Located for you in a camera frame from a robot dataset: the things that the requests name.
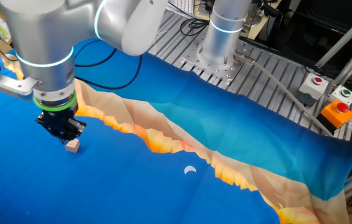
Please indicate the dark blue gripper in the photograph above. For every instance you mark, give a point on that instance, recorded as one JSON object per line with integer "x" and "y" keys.
{"x": 58, "y": 119}

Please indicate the small wooden block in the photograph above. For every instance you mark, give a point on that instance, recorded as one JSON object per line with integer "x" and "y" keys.
{"x": 73, "y": 146}

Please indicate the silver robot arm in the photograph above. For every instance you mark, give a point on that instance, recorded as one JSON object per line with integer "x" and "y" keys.
{"x": 45, "y": 37}

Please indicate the blue mountain print cloth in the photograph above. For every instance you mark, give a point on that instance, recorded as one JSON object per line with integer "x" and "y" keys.
{"x": 225, "y": 124}

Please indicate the white keyboard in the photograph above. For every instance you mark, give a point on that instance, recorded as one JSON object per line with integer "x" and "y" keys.
{"x": 183, "y": 5}

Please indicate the grey box red button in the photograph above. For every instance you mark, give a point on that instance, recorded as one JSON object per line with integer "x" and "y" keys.
{"x": 312, "y": 88}

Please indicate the orange emergency stop box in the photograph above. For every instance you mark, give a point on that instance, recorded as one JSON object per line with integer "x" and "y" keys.
{"x": 337, "y": 115}

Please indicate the white box green button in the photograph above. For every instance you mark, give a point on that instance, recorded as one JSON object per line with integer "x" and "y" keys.
{"x": 344, "y": 95}

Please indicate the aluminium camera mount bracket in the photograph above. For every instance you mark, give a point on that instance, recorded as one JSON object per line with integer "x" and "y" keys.
{"x": 10, "y": 85}

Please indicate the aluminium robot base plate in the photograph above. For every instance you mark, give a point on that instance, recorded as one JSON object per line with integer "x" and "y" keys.
{"x": 219, "y": 70}

